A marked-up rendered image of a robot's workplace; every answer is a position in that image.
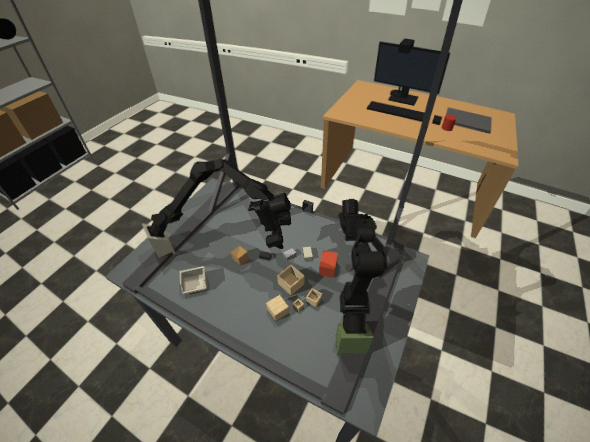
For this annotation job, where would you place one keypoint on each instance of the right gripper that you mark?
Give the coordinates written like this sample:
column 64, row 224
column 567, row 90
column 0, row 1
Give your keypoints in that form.
column 276, row 238

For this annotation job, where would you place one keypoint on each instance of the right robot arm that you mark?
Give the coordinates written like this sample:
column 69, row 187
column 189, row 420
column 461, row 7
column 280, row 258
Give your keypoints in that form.
column 200, row 171

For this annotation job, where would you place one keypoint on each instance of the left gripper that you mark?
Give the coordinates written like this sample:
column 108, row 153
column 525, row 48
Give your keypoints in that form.
column 361, row 247

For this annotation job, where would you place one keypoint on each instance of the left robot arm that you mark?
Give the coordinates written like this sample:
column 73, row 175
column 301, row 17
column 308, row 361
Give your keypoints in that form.
column 367, row 265

